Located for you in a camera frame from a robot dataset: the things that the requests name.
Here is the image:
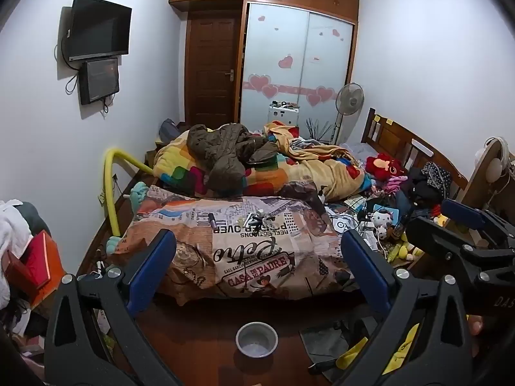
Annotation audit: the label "pink clothing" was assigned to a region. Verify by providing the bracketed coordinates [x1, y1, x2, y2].
[374, 176, 408, 194]

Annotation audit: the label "white headphones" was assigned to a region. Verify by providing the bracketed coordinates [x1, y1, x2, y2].
[475, 137, 512, 182]

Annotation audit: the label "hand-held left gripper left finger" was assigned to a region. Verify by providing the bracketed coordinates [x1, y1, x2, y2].
[43, 229, 182, 386]

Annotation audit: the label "black polka dot garment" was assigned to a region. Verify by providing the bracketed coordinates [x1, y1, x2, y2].
[420, 161, 452, 189]

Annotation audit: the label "round grey metal bowl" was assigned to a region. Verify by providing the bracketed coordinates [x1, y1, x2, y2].
[235, 322, 279, 358]

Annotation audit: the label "brown padded jacket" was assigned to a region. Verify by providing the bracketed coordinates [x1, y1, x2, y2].
[186, 124, 279, 191]

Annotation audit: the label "person's right hand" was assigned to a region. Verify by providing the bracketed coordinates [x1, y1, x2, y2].
[467, 314, 485, 358]

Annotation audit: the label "grey cloth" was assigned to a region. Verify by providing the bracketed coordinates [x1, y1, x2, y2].
[16, 203, 52, 234]

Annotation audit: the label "white appliance box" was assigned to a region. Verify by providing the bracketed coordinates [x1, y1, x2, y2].
[267, 102, 299, 127]

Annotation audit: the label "standing electric fan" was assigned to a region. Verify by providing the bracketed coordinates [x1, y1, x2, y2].
[330, 83, 365, 145]

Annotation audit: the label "newspaper print blanket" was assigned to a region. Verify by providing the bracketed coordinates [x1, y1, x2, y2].
[108, 183, 357, 307]

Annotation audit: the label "teal plush toy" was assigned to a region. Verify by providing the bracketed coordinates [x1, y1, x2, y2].
[107, 182, 149, 256]

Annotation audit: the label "yellow printed tape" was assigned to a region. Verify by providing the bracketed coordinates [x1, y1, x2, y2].
[336, 322, 420, 375]

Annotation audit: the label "red plush toy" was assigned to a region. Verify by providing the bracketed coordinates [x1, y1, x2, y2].
[365, 153, 407, 180]

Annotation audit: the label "blue box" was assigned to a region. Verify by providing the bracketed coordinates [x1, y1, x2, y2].
[372, 205, 403, 226]

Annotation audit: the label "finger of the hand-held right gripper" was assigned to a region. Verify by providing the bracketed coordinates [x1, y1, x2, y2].
[440, 199, 515, 246]
[404, 216, 485, 260]

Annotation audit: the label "black clothing pile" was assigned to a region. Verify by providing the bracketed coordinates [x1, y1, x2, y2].
[396, 169, 443, 212]

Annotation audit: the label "black wall television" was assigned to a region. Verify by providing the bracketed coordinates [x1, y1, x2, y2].
[66, 0, 133, 62]

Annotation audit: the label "light wooden board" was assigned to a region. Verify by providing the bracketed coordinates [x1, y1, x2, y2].
[459, 141, 515, 228]

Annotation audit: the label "white cloth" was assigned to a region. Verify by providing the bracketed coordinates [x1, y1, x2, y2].
[0, 200, 33, 308]

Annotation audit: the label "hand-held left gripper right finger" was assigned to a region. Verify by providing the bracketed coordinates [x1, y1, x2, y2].
[340, 229, 473, 386]

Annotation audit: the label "white round device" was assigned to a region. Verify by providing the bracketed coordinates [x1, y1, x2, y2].
[332, 214, 357, 234]

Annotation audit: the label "beige cartoon blanket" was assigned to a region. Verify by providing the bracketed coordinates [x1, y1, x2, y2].
[263, 121, 368, 202]

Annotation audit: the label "frosted wardrobe with heart stickers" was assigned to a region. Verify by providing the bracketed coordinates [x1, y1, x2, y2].
[240, 2, 357, 142]

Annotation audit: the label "colourful checked blanket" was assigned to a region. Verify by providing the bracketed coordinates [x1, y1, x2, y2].
[154, 126, 323, 199]

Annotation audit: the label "brown wooden door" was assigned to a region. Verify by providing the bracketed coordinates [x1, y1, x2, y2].
[186, 8, 243, 131]

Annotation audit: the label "grey plastic bag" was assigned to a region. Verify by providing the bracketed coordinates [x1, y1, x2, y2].
[300, 322, 369, 366]

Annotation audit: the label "red box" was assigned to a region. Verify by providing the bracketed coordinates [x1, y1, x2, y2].
[6, 235, 51, 291]

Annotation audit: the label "dark blue bag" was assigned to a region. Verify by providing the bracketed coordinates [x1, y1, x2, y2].
[159, 118, 180, 145]

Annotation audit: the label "orange box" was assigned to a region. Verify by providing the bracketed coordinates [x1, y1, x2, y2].
[24, 231, 68, 307]

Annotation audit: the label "dried twig bundle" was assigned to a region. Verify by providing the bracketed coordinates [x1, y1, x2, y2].
[306, 117, 335, 144]

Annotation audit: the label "brown wooden headboard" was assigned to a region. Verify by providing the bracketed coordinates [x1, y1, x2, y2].
[360, 108, 469, 194]

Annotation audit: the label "small black wall monitor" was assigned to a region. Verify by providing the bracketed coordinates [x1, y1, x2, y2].
[78, 57, 120, 106]

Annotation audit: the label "yellow plush toy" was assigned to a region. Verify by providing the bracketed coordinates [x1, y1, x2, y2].
[386, 238, 424, 261]

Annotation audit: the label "white spotted plush toy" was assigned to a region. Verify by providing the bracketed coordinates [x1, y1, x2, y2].
[370, 209, 393, 239]

